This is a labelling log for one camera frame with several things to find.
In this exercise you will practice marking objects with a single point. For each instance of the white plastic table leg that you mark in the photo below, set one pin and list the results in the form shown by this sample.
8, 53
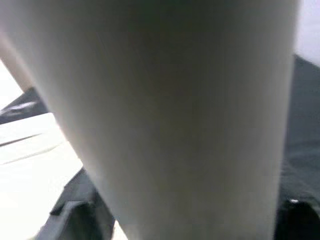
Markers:
162, 100

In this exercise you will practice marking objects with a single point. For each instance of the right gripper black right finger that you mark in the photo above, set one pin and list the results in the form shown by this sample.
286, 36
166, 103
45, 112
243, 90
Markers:
300, 225

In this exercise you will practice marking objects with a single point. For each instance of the black tablecloth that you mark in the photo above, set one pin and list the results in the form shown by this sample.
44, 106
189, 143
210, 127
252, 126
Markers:
305, 125

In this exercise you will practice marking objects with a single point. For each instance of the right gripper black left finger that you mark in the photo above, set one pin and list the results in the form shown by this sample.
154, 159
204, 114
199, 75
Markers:
80, 220

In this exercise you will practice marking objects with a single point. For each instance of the white plastic children table top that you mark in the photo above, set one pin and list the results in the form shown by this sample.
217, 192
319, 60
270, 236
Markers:
25, 187

